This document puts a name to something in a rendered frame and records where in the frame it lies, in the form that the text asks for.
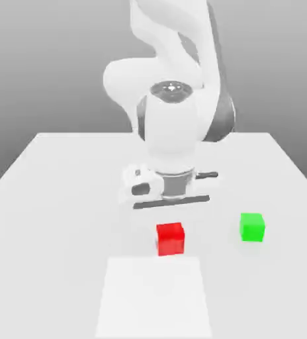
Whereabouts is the small red cube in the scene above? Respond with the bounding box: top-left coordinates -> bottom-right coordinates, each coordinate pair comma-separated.
155,222 -> 185,257

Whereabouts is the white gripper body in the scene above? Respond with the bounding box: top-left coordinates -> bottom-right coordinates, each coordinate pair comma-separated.
132,195 -> 212,215

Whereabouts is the small green cube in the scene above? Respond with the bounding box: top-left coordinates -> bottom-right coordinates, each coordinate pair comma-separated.
240,212 -> 266,242

